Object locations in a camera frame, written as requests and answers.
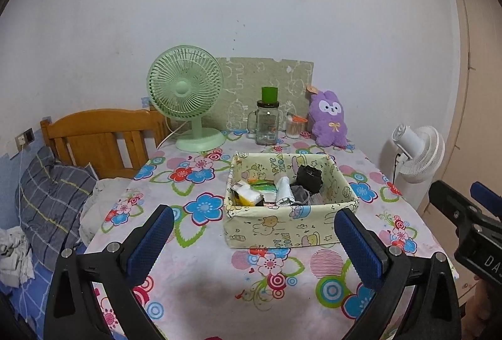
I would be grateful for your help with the green desk fan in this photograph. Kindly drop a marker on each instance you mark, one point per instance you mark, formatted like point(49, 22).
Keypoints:
point(182, 87)

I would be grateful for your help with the green patterned board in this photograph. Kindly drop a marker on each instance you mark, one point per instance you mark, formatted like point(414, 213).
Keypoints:
point(243, 81)

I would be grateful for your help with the glass mug jar green lid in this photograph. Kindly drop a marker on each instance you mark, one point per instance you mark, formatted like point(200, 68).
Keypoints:
point(266, 128)

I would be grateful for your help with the wall socket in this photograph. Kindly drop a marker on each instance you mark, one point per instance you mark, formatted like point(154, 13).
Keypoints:
point(25, 137)

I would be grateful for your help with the white tissue pack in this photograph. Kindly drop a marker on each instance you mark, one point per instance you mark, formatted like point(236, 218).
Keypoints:
point(242, 189)

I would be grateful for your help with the green tissue pack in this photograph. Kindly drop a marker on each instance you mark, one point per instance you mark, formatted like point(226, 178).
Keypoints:
point(266, 186)

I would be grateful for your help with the grey sock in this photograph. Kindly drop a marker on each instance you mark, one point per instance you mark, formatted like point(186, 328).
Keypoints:
point(300, 195)

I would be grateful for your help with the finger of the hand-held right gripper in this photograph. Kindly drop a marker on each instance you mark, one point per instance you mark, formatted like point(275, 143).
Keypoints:
point(447, 202)
point(486, 197)

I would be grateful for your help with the person's right hand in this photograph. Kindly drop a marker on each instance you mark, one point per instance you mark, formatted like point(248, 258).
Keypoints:
point(484, 304)

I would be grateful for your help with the white crumpled sheet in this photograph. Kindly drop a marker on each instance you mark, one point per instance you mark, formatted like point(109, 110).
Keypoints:
point(106, 193)

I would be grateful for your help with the wooden headboard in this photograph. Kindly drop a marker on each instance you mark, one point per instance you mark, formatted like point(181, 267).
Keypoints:
point(98, 144)

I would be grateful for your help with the yellow cartoon fabric storage box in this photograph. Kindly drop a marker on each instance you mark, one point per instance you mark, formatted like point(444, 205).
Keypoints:
point(274, 226)

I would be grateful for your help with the white standing fan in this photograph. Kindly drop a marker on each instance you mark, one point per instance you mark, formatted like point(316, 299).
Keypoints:
point(423, 151)

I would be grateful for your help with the white sock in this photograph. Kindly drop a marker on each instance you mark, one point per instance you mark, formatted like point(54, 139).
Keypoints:
point(283, 189)

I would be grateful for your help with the blue bed sheet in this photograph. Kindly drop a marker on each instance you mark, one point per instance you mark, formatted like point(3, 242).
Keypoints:
point(39, 297)

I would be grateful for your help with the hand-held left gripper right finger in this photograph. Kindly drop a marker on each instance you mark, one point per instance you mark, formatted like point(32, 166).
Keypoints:
point(359, 250)

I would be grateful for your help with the cotton swab jar orange lid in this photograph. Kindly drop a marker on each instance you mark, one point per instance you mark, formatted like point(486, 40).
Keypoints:
point(292, 128)

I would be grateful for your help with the crumpled grey white cloth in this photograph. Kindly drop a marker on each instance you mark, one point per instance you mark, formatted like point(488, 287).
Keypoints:
point(13, 253)

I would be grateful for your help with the grey plaid pillow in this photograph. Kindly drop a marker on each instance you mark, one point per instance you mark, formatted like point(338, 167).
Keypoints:
point(51, 199)

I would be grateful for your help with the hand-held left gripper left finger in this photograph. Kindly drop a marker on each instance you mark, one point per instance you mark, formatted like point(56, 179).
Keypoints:
point(151, 242)

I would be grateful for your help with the purple plush bunny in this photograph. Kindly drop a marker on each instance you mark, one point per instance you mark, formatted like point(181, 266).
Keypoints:
point(329, 124)

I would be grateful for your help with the beige door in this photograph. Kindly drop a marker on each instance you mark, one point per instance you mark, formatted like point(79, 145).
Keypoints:
point(482, 108)

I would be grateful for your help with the black sock roll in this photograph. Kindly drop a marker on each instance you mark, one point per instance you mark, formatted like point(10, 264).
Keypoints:
point(308, 177)

